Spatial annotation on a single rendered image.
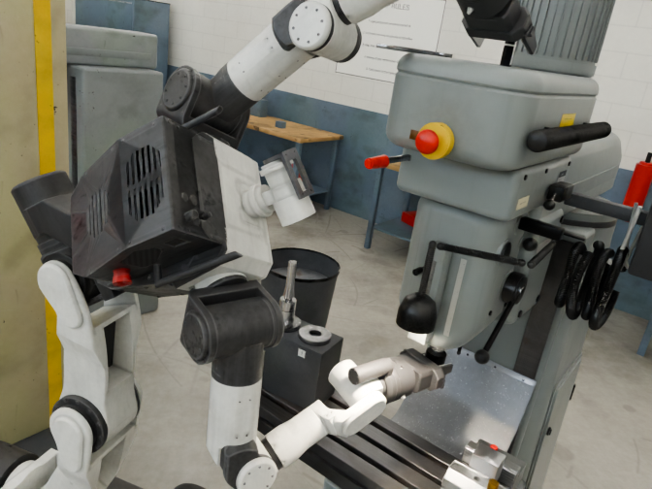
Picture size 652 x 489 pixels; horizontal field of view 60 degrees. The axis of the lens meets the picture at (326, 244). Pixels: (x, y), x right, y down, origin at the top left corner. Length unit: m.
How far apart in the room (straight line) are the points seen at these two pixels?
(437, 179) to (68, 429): 0.94
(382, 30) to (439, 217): 5.22
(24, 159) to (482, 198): 1.82
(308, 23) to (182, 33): 7.48
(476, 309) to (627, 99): 4.32
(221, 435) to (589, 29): 1.06
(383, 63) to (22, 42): 4.43
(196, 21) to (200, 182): 7.32
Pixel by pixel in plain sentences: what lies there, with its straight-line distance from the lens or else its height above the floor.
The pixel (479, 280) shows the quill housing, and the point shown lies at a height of 1.49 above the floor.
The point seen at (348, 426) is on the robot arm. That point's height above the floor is 1.20.
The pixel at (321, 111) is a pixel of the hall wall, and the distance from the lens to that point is 6.68.
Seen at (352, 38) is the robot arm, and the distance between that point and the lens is 1.04.
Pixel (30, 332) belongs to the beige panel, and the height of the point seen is 0.56.
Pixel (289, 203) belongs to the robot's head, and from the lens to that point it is 0.98.
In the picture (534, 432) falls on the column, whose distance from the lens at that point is 1.79.
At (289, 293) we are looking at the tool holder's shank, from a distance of 1.53.
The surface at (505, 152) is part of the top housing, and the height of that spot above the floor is 1.76.
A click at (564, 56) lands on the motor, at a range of 1.31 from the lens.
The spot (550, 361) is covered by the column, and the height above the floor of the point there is 1.16.
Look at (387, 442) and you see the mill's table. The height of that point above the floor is 0.94.
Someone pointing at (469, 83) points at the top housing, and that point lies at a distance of 0.95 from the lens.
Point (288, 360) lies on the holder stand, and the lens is 1.55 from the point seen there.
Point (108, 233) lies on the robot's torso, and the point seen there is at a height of 1.55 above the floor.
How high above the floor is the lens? 1.90
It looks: 20 degrees down
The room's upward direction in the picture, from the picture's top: 8 degrees clockwise
